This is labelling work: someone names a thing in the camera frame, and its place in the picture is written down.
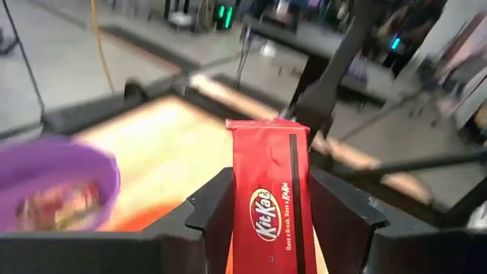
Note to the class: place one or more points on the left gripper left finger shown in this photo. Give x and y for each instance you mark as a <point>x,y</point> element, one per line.
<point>217,213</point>

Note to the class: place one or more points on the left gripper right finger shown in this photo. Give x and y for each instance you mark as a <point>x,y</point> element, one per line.
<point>338,220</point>

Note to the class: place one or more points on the red KitKat bar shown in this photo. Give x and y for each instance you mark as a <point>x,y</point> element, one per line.
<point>270,190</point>

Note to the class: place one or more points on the gold Haribo gummy bag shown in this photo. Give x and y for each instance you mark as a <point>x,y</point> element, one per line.
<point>76,205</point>
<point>34,211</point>

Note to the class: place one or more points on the purple halloween bucket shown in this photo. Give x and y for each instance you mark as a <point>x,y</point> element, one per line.
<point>57,163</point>

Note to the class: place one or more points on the black device green light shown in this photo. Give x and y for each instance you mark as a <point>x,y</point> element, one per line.
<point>224,15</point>

